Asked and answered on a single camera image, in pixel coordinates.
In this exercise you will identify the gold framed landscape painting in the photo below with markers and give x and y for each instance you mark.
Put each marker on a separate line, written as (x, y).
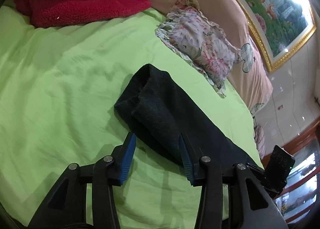
(280, 27)

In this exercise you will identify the green bed sheet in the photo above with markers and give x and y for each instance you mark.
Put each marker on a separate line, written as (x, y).
(58, 90)

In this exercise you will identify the red folded blanket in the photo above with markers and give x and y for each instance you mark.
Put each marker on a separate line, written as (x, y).
(57, 13)

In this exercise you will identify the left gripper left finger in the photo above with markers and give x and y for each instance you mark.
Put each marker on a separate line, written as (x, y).
(122, 158)

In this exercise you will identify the wooden glass door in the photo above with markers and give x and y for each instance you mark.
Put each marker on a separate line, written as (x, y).
(302, 190)

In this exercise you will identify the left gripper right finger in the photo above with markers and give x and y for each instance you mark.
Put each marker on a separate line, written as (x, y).
(190, 161)

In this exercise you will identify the floral ruffled pillow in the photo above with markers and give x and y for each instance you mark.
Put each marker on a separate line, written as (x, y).
(200, 42)

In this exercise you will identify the black pants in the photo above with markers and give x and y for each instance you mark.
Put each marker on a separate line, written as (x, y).
(157, 110)

